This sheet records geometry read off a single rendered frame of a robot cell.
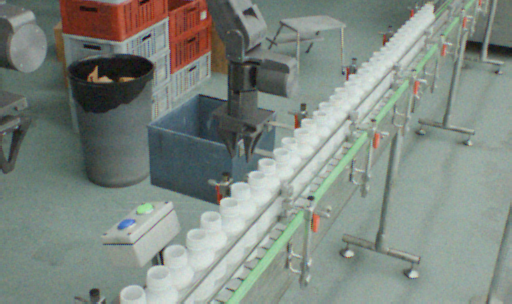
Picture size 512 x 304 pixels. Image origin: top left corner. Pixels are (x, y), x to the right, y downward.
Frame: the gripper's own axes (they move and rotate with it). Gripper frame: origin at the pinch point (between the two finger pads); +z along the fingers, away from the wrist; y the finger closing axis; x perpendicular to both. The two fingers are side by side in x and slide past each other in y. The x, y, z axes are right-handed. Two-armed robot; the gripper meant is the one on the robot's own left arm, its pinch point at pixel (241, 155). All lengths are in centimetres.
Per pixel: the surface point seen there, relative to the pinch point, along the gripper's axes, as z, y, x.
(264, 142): 37, 29, -73
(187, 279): 11.6, -2.9, 24.3
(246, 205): 10.3, -2.0, 0.9
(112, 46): 61, 177, -179
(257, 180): 7.4, -1.6, -4.4
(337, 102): 8, -2, -52
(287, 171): 11.1, -3.0, -16.9
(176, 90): 116, 184, -255
